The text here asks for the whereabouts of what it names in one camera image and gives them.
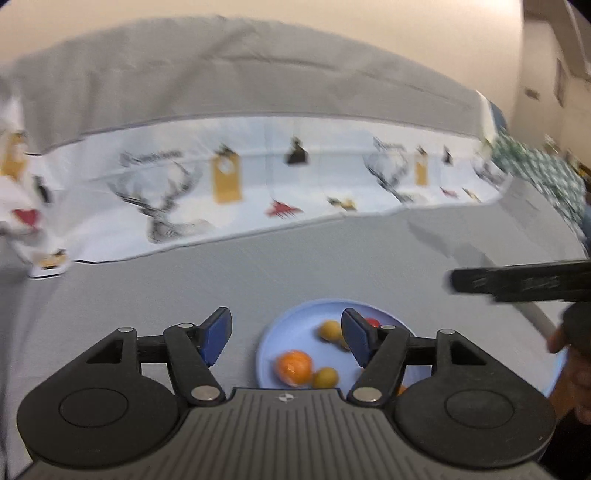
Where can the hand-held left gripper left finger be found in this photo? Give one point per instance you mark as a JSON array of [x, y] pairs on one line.
[[217, 334]]

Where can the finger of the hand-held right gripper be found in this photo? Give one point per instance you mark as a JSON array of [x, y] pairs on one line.
[[521, 281]]

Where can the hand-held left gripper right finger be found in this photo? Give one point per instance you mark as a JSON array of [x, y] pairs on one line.
[[356, 334]]

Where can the small red fruit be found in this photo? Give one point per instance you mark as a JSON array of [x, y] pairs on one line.
[[372, 321]]

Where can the yellow lemon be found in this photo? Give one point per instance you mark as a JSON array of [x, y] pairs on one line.
[[330, 330]]

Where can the small yellow round fruit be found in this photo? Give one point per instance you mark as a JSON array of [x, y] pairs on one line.
[[327, 377]]

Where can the light blue plate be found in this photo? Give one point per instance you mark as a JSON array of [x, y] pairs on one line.
[[295, 330]]

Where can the plastic-wrapped orange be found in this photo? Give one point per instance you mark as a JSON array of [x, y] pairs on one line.
[[294, 367]]

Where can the bare orange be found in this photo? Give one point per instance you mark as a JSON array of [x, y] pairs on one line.
[[400, 390]]

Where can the person's right hand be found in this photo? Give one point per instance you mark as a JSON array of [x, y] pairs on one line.
[[575, 383]]

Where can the grey bed sheet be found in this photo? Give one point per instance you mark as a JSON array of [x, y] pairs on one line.
[[286, 272]]

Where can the green checked cloth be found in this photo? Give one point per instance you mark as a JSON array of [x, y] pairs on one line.
[[540, 170]]

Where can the deer print blanket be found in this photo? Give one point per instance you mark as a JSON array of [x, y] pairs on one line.
[[258, 184]]

